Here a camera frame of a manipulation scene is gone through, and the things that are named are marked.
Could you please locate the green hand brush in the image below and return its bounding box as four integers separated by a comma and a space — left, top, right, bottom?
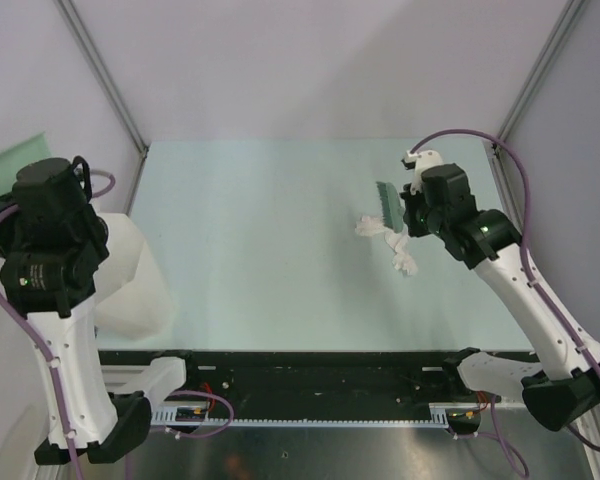
376, 181, 405, 233

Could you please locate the green plastic dustpan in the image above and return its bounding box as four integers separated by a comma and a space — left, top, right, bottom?
0, 132, 51, 195

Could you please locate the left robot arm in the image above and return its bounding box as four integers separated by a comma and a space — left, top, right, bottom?
0, 156, 201, 465

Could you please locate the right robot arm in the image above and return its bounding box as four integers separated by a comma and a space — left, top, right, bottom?
400, 153, 600, 431

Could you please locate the crumpled white paper scrap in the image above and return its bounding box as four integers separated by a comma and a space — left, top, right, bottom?
384, 230, 418, 276
355, 215, 394, 238

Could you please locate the white plastic bin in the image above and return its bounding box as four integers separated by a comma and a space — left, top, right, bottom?
94, 213, 175, 340

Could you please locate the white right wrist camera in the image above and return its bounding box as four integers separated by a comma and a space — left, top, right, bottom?
401, 150, 444, 195

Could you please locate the grey slotted cable duct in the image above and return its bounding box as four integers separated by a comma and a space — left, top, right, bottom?
149, 403, 454, 429

